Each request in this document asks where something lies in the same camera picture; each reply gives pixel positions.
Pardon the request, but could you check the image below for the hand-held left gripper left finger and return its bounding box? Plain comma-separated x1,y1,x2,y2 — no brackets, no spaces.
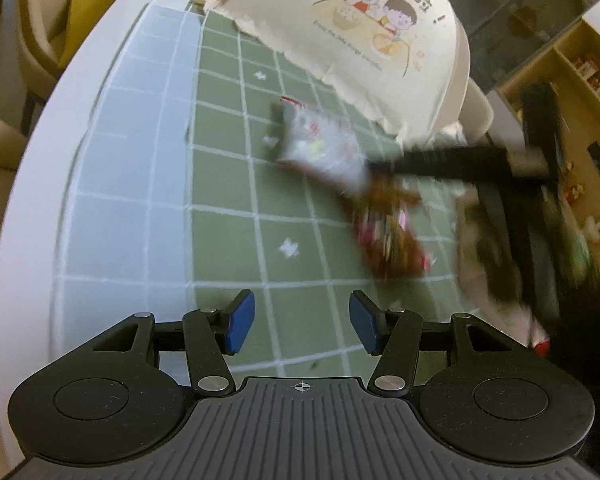
55,290,256,395

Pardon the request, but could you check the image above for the yellow wooden shelf cabinet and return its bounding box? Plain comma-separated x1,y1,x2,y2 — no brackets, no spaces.
495,20,600,271

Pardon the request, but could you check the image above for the cream mesh food cover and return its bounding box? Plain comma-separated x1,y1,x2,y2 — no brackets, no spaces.
192,0,473,145

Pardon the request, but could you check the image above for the orange brown snack packet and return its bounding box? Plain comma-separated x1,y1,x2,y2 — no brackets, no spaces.
352,175,423,216

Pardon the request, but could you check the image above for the yellow cushion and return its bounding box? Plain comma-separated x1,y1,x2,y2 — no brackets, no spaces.
47,0,123,56

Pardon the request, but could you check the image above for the white red snack packet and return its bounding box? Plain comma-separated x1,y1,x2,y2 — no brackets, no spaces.
272,97,376,196

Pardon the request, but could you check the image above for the green checkered tablecloth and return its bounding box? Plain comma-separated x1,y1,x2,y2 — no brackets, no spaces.
54,2,486,378

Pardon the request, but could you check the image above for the grey glass door cabinet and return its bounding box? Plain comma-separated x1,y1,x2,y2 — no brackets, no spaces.
447,0,600,93

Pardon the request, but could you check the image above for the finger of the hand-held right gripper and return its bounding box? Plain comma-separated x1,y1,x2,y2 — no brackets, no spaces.
369,144,511,181

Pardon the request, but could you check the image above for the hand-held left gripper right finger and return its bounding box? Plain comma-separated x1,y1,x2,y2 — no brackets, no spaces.
349,291,546,396

